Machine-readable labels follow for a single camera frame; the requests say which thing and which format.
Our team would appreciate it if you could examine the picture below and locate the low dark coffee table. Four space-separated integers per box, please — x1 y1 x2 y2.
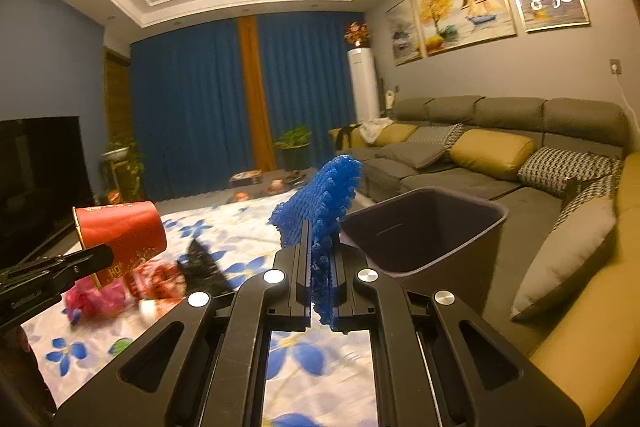
225 167 373 214

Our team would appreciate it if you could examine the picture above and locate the blue floral blanket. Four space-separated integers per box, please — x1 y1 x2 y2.
20 202 381 427

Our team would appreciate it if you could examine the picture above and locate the black television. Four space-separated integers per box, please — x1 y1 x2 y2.
0 116 96 269

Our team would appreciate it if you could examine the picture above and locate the black white patterned cushion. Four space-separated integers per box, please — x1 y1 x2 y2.
517 147 617 198

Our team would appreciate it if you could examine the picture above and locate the flat grey cushion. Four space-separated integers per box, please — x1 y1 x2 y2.
380 142 447 169

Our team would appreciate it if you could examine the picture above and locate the large grey houndstooth cushion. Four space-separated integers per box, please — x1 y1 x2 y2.
510 162 625 323

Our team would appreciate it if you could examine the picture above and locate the white cable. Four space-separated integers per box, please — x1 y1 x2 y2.
615 74 640 124

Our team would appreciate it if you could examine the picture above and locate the green potted plant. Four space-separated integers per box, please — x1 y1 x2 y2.
274 126 314 170

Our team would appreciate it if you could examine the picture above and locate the red printed wrapper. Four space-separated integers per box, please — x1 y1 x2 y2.
127 259 187 304

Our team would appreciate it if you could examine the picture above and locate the orange curtain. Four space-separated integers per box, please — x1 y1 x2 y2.
237 16 277 172

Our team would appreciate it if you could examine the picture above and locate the small framed landscape painting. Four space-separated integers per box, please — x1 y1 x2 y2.
386 0 426 66

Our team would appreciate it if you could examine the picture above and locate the white standing air conditioner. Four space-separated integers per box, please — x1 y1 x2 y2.
347 48 381 126

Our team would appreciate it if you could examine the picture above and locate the large yellow cushion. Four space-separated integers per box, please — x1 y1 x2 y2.
449 129 536 182

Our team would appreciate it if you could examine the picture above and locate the black plastic bag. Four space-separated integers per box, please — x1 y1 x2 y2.
177 237 236 299

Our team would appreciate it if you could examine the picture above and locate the trailing plant in white pot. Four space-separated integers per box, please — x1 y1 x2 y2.
100 134 146 202

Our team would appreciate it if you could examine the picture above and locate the pink plastic wrapper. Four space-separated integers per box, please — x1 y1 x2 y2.
62 282 126 321

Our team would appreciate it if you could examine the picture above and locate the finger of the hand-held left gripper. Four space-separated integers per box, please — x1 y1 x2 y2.
0 243 115 304

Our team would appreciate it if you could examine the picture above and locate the red printed paper cup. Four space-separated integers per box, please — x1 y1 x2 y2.
72 201 167 292

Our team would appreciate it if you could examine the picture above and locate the white cloth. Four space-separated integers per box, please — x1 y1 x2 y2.
359 118 396 144

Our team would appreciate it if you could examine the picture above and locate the blue mesh scrubber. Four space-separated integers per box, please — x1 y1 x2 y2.
270 153 362 333

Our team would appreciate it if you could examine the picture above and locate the framed tree and ship painting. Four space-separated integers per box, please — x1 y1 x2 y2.
414 0 518 56

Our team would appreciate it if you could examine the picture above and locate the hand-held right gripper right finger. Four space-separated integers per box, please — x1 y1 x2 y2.
329 239 587 427

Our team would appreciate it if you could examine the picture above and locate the small yellow cushion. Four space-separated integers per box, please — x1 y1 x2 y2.
372 123 419 148

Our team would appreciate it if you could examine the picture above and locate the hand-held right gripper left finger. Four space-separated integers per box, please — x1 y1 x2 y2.
52 241 315 427

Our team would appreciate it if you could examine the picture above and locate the red flower decoration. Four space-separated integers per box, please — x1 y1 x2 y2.
344 21 370 49

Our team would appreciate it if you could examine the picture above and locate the grey sectional sofa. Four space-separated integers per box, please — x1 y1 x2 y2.
327 96 640 427

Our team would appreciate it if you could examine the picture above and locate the small houndstooth cushion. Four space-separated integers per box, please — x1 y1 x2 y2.
407 123 465 148

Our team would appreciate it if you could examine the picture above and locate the printed flat box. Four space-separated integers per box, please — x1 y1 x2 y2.
229 170 264 186

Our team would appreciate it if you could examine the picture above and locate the dark plastic waste bin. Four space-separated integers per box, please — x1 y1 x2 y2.
341 188 510 315

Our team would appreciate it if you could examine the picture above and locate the blue curtain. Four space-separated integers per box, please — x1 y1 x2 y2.
256 13 368 172
130 19 249 202

